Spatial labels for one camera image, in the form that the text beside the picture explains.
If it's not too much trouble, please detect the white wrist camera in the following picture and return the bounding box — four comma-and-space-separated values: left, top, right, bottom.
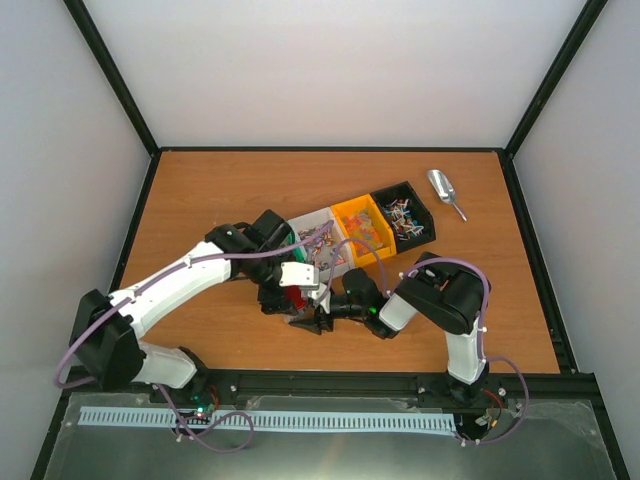
279, 262, 320, 291
307, 283, 331, 312

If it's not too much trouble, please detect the white candy bin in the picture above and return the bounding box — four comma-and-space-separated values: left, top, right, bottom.
288, 207, 355, 282

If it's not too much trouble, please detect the black frame post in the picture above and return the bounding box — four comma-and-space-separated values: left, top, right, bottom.
504, 0, 608, 161
63, 0, 159, 157

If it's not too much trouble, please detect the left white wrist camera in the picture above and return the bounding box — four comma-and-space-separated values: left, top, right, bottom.
279, 262, 320, 291

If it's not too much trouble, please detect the black candy bin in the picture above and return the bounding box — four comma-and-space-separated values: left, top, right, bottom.
371, 181, 436, 253

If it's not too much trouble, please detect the orange candy bin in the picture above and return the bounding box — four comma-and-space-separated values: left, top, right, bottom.
330, 194, 397, 260

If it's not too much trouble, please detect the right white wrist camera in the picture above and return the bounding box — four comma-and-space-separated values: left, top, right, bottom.
307, 283, 331, 312

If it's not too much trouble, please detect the metal scoop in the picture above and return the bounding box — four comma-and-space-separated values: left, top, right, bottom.
427, 169, 468, 222

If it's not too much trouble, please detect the left black frame post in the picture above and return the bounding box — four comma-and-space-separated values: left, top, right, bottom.
63, 0, 159, 157

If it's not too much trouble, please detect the light blue cable duct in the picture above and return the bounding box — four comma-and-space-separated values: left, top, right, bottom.
77, 406, 456, 436

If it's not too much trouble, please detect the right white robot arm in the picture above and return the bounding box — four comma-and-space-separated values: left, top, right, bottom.
287, 252, 491, 407

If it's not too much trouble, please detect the green candy bin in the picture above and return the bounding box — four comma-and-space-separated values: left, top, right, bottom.
286, 233, 307, 263

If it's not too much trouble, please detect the red jar lid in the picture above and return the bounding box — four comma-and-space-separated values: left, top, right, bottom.
285, 286, 307, 304

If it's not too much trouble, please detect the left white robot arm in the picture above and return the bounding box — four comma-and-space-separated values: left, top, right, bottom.
70, 210, 320, 403

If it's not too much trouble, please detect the right black frame post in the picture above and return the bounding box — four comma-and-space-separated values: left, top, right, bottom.
504, 0, 608, 161

